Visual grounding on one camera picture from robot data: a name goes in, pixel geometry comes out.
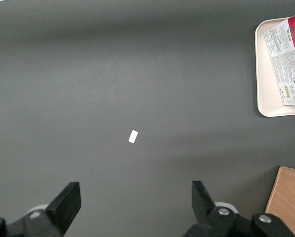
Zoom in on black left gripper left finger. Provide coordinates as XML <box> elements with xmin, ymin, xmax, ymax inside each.
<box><xmin>0</xmin><ymin>182</ymin><xmax>82</xmax><ymax>237</ymax></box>

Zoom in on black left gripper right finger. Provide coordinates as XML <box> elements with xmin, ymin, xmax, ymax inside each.
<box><xmin>183</xmin><ymin>180</ymin><xmax>294</xmax><ymax>237</ymax></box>

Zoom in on beige plastic tray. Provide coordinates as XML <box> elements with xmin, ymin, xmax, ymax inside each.
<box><xmin>254</xmin><ymin>16</ymin><xmax>295</xmax><ymax>118</ymax></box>

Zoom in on wooden drawer cabinet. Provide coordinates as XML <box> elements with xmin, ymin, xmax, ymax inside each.
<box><xmin>264</xmin><ymin>165</ymin><xmax>295</xmax><ymax>237</ymax></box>

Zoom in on small white tag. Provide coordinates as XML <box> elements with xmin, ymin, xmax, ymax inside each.
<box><xmin>127</xmin><ymin>130</ymin><xmax>139</xmax><ymax>144</ymax></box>

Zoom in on red tartan shortbread box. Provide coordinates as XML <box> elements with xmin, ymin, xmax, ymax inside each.
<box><xmin>263</xmin><ymin>11</ymin><xmax>295</xmax><ymax>107</ymax></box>

